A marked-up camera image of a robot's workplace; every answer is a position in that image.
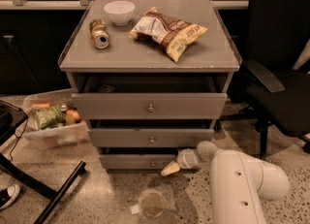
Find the black stand frame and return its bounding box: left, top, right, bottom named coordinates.
left=0, top=100, right=87, bottom=224

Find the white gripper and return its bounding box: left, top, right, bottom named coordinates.
left=161, top=148, right=201, bottom=176

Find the green snack bag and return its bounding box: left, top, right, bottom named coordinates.
left=33, top=105, right=65, bottom=129

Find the clear plastic storage bin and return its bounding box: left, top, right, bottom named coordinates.
left=22, top=88, right=90, bottom=149

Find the black office chair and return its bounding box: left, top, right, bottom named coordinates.
left=228, top=0, right=310, bottom=156

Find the black white sneaker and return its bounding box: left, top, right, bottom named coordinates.
left=0, top=184, right=20, bottom=209

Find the grey drawer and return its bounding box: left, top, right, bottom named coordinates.
left=98, top=147, right=183, bottom=171
left=89, top=119, right=214, bottom=147
left=73, top=74, right=227, bottom=120

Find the orange fruit in bin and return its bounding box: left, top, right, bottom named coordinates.
left=66, top=110, right=80, bottom=122

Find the grey bottom drawer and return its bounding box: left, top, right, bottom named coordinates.
left=98, top=147, right=183, bottom=171

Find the gold drink can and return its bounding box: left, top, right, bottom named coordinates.
left=89, top=19, right=109, bottom=49

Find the white ceramic bowl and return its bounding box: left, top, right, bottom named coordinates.
left=104, top=0, right=136, bottom=26

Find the grey middle drawer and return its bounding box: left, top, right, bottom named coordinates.
left=89, top=119, right=214, bottom=147

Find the grey drawer cabinet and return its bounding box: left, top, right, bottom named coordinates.
left=57, top=0, right=242, bottom=174

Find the brown yellow chip bag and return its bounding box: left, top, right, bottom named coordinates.
left=130, top=7, right=207, bottom=62

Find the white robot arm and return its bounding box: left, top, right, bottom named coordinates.
left=162, top=42, right=310, bottom=224

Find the grey top drawer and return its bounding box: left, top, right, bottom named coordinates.
left=73, top=74, right=227, bottom=120

